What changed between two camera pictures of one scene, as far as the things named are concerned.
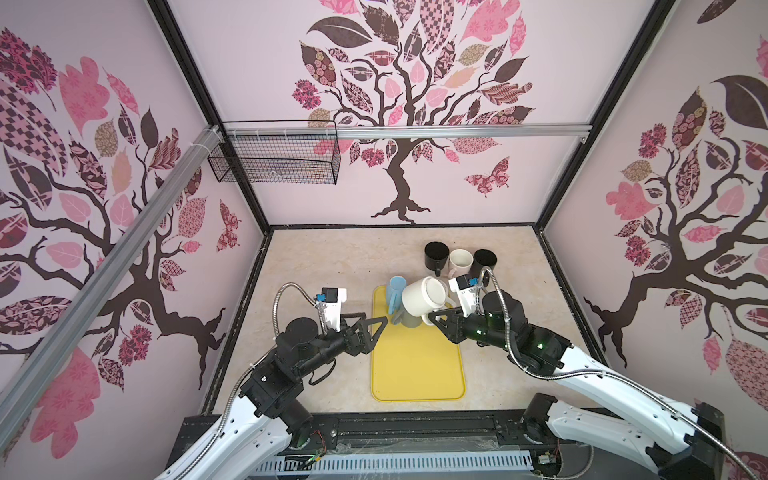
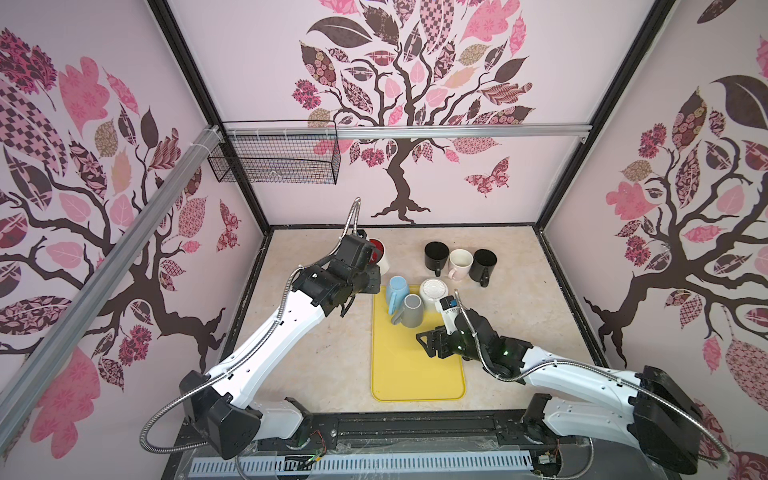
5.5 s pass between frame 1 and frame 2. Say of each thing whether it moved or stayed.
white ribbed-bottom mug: moved
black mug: stayed
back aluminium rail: stayed
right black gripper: moved
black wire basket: stayed
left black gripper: moved
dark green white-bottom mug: stayed
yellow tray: stayed
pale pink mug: stayed
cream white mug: moved
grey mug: stayed
